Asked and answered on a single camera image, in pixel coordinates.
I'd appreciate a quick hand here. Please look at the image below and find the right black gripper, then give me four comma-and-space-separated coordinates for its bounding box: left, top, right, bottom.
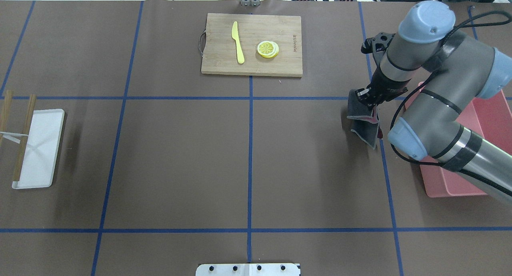
355, 70, 410, 111

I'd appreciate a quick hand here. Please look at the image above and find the grey pink cleaning cloth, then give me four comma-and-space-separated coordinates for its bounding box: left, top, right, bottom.
347, 89, 382, 150

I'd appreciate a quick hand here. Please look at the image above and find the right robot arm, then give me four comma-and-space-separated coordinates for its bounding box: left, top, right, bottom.
348, 0, 511, 204

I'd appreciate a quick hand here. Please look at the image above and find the yellow lemon slice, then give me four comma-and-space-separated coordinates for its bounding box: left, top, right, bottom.
256, 40, 280, 58

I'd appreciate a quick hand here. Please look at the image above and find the pink plastic bin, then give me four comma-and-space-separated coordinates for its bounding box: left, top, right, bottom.
388, 78, 511, 203

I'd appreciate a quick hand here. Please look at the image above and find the yellow plastic knife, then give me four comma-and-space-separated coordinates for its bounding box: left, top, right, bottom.
231, 21, 245, 64

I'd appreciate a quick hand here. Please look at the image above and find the white rectangular tray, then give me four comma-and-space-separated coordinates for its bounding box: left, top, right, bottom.
12, 109, 65, 189

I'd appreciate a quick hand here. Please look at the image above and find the wooden rack stick right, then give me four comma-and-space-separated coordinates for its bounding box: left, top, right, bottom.
12, 94, 37, 182

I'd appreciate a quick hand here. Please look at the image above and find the wooden rack stick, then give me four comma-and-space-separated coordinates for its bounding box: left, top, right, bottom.
12, 94, 37, 182
0, 90, 14, 145

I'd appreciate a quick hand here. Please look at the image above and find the wooden rack stick left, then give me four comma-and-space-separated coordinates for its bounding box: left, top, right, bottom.
0, 90, 14, 145

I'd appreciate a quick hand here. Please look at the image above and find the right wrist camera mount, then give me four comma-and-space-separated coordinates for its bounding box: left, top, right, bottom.
360, 32, 396, 66

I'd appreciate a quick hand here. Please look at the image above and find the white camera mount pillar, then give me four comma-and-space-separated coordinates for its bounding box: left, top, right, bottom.
195, 263, 302, 276

